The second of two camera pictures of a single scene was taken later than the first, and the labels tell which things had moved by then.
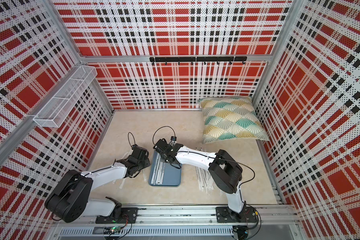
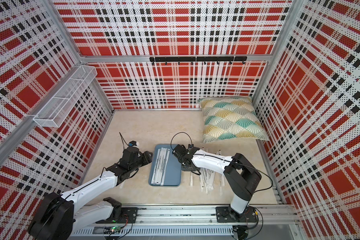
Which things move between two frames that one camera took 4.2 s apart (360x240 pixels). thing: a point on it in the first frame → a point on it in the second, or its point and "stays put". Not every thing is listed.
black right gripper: (163, 157) → (184, 169)
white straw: (159, 180) stays put
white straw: (155, 171) stays put
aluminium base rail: (185, 221) stays put
